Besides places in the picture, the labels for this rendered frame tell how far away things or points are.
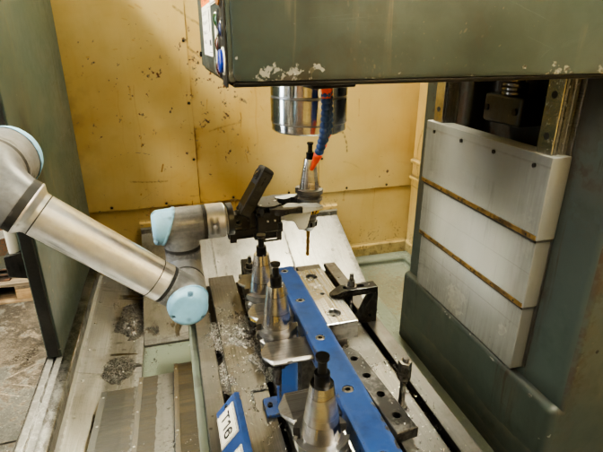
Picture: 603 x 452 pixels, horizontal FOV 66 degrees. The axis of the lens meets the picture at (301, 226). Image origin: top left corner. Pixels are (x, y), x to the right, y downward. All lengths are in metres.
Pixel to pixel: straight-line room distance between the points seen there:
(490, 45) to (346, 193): 1.52
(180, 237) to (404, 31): 0.57
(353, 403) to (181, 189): 1.58
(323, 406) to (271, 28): 0.46
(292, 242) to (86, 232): 1.32
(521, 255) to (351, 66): 0.63
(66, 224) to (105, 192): 1.22
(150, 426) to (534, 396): 0.92
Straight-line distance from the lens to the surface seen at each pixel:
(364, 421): 0.58
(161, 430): 1.29
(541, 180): 1.05
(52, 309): 1.44
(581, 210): 1.06
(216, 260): 1.98
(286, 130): 0.95
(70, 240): 0.85
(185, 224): 0.97
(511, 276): 1.17
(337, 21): 0.67
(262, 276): 0.79
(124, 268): 0.87
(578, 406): 1.26
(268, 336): 0.71
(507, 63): 0.81
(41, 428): 1.30
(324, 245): 2.07
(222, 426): 1.00
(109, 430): 1.36
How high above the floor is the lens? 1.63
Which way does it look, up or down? 22 degrees down
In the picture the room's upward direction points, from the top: straight up
